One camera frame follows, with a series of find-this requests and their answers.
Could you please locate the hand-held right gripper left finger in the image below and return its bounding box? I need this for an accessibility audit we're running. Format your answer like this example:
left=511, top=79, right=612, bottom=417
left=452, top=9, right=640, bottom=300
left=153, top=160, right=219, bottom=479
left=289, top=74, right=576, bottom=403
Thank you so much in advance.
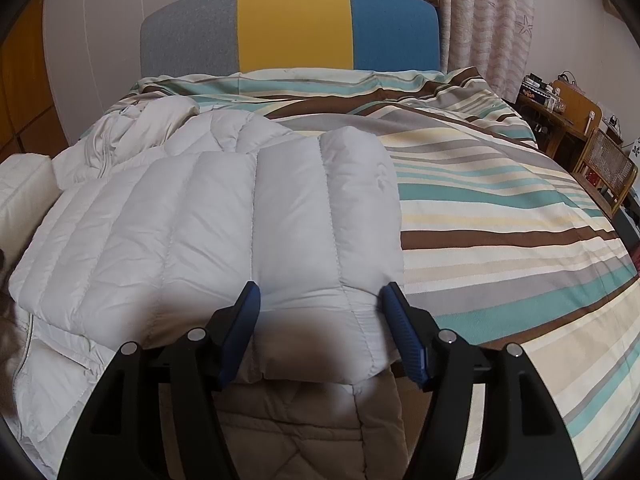
left=57, top=281, right=262, bottom=480

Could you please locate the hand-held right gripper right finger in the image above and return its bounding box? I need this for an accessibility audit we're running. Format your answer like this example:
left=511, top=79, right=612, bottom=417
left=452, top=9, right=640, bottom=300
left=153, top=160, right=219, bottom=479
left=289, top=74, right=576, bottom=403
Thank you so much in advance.
left=381, top=281, right=583, bottom=480

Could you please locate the white down jacket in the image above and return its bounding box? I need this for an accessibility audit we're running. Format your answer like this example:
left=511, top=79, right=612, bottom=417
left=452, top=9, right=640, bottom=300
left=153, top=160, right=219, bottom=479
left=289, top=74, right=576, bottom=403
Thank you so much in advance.
left=9, top=99, right=416, bottom=480

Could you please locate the striped duvet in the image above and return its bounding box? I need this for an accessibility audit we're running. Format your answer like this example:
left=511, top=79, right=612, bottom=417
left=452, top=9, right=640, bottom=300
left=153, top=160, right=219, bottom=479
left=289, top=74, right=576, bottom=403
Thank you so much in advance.
left=77, top=66, right=640, bottom=480

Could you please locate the wooden desk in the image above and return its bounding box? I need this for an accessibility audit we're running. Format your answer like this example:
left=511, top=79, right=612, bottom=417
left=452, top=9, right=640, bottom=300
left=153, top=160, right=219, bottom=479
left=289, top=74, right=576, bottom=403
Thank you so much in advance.
left=515, top=92, right=591, bottom=161

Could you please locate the white padded cushion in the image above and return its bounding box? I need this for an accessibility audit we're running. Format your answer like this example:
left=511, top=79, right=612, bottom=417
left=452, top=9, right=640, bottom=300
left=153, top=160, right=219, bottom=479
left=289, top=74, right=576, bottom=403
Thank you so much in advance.
left=0, top=154, right=57, bottom=248

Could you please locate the wooden rattan chair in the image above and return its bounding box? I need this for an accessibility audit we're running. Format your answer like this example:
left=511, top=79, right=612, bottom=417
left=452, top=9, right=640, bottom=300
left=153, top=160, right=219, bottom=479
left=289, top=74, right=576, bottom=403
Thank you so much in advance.
left=572, top=127, right=640, bottom=216

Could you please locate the black box with small items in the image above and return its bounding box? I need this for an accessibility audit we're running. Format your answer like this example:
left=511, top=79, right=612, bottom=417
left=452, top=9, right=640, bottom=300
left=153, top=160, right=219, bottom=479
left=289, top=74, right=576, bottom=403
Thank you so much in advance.
left=521, top=74, right=557, bottom=100

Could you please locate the brown wooden board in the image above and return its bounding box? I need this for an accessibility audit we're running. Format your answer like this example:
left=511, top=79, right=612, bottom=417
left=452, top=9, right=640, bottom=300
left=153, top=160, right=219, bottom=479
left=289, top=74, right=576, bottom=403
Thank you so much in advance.
left=551, top=79, right=603, bottom=136

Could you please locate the grey yellow blue headboard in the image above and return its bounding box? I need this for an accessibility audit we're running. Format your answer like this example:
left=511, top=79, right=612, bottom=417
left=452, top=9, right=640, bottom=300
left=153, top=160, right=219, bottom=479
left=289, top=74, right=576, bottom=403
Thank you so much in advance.
left=140, top=0, right=442, bottom=78

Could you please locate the pink patterned curtain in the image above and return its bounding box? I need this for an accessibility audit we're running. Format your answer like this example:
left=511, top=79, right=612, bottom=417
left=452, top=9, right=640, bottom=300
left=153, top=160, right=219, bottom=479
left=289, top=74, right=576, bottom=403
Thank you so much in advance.
left=400, top=0, right=536, bottom=103

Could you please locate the orange wooden wardrobe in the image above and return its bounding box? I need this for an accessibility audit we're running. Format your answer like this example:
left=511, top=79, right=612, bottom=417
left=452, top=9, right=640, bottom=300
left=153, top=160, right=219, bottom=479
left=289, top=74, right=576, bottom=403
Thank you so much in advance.
left=0, top=0, right=71, bottom=161

